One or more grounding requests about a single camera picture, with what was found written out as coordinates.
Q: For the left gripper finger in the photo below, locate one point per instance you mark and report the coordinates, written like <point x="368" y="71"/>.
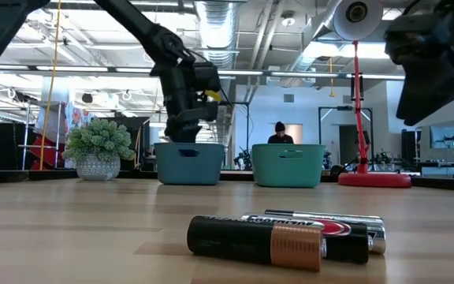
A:
<point x="185" y="134"/>

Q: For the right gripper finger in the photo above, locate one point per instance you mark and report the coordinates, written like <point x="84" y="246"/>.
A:
<point x="428" y="98"/>

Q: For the black copper Duracell battery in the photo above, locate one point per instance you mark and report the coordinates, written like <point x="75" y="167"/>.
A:
<point x="231" y="240"/>

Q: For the silver black Energizer battery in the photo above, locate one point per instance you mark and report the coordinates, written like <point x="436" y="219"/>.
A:
<point x="376" y="236"/>

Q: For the black red battery front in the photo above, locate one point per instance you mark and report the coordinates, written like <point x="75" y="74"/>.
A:
<point x="345" y="244"/>

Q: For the black background robot arm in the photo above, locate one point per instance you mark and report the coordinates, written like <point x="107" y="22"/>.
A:
<point x="243" y="158"/>

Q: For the blue plastic bin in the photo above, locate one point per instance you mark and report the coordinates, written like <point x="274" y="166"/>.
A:
<point x="189" y="169"/>

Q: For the grey background monitor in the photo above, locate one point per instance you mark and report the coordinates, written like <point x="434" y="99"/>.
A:
<point x="445" y="137"/>

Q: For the black background cabinet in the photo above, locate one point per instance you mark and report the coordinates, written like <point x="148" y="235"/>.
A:
<point x="410" y="146"/>

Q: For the green plant in patterned pot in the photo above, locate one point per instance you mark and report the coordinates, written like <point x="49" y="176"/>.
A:
<point x="97" y="140"/>

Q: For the person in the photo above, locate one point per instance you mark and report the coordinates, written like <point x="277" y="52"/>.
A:
<point x="280" y="138"/>

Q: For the red desk lamp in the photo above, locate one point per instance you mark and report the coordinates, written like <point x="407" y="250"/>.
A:
<point x="373" y="180"/>

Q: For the green plastic bin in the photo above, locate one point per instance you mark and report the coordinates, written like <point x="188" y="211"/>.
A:
<point x="290" y="169"/>

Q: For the long light bar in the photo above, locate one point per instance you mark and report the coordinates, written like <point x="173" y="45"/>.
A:
<point x="309" y="74"/>

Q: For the round ceiling lamp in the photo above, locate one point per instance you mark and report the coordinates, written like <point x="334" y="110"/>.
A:
<point x="288" y="21"/>

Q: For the red stepped structure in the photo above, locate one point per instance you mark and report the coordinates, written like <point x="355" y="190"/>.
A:
<point x="49" y="155"/>

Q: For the metal rack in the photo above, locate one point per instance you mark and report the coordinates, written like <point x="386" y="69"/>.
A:
<point x="27" y="134"/>

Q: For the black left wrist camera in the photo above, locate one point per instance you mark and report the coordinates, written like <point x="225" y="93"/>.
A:
<point x="207" y="77"/>

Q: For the silver ventilation duct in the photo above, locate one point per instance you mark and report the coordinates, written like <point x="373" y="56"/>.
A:
<point x="219" y="23"/>

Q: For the black metal table frame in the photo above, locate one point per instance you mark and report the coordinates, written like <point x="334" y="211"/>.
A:
<point x="34" y="175"/>

